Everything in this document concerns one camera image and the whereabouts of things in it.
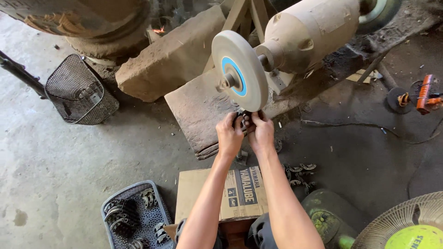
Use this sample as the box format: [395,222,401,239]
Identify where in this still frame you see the dark wheel with white rim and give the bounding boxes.
[356,0,403,35]

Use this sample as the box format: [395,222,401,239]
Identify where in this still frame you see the torn cardboard scrap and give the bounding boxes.
[345,68,383,84]

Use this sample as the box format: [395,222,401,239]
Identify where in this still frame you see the brown cardboard box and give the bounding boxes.
[174,166,269,224]

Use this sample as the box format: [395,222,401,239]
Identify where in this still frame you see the pile of curved metal parts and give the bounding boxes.
[281,162,317,196]
[104,187,171,249]

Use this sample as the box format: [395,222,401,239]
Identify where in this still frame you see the beige fan guard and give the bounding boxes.
[351,191,443,249]

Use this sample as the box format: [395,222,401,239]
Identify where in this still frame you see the green fan base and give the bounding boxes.
[300,188,360,249]

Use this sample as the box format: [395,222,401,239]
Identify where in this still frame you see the rusty metal stand leg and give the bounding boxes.
[356,52,389,86]

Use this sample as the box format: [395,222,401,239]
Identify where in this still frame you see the black metal bar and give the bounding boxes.
[0,50,48,100]

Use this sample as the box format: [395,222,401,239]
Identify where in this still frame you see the person's left hand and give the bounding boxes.
[216,111,245,158]

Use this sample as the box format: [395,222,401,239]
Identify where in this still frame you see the small metal bolt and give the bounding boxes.
[236,149,249,166]

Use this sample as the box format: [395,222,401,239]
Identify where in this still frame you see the small dark metal part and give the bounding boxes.
[235,107,254,135]

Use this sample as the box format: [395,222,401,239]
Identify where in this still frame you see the dusty bench grinder motor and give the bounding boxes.
[254,0,361,75]

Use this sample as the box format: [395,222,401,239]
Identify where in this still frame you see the grey perforated plastic basket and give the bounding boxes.
[101,180,175,249]

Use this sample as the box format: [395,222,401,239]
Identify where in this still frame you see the orange angle grinder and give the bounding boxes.
[386,74,443,116]

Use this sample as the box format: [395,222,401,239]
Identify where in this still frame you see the black wire mesh basket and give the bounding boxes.
[45,53,120,126]

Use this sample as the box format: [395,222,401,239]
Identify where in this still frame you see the large round dusty drum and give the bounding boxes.
[0,0,152,67]

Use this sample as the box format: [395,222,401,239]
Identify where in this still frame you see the black cable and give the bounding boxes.
[300,117,443,145]

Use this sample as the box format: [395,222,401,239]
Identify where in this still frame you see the large brown stone block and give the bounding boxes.
[115,5,227,103]

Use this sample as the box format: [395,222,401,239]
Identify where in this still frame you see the flat brown stone slab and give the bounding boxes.
[164,68,302,160]

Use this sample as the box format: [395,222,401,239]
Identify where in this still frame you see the wooden grinder stand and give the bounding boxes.
[202,0,278,74]

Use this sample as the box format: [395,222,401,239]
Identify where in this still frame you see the grey grinding wheel blue label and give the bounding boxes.
[211,30,269,113]

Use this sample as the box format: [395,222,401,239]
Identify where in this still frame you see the person's right hand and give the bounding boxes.
[243,110,275,154]

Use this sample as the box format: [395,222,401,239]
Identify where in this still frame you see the person's dark shorts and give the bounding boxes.
[174,212,279,249]

